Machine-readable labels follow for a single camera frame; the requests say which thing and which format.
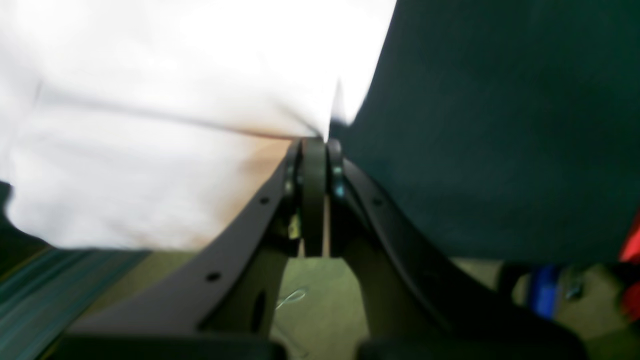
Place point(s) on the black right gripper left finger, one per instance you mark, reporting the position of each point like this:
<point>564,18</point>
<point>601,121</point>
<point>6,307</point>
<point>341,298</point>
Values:
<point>220,305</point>

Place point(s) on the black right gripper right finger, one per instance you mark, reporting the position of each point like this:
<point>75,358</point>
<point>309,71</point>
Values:
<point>418,304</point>

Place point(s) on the pink T-shirt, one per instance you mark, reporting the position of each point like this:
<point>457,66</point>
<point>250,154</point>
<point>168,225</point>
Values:
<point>149,124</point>

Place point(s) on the black table cloth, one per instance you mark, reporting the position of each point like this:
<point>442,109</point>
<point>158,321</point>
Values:
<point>508,129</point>

